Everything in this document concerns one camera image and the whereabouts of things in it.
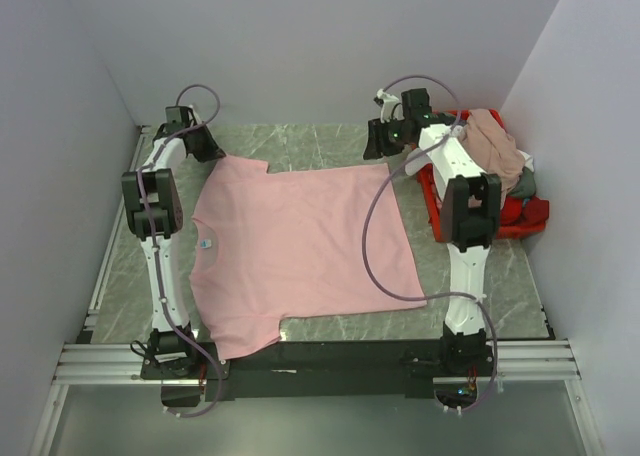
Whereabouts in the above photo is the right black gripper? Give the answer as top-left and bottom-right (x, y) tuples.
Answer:
(363, 116), (412, 161)

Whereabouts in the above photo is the pink t shirt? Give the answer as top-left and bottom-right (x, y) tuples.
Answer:
(190, 156), (423, 359)

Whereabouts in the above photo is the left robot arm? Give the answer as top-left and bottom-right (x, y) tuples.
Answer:
(121, 103), (226, 379)

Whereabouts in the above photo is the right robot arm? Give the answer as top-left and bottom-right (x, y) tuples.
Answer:
(363, 88), (501, 375)

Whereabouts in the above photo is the white t shirt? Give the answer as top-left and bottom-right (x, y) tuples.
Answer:
(403, 147), (535, 192)

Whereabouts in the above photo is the red plastic bin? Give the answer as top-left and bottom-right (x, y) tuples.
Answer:
(417, 108), (551, 245)

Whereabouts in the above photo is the beige t shirt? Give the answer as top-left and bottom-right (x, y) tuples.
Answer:
(460, 109), (525, 196)

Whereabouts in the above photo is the red garment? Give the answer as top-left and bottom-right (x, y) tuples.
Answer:
(498, 196), (550, 239)

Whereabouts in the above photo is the black base beam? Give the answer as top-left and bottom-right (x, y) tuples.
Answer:
(140, 339), (495, 401)

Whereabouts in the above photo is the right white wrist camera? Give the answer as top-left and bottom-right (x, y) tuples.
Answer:
(374, 89), (401, 123)

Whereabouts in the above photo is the aluminium frame rail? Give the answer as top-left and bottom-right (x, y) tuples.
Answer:
(49, 125), (584, 456)

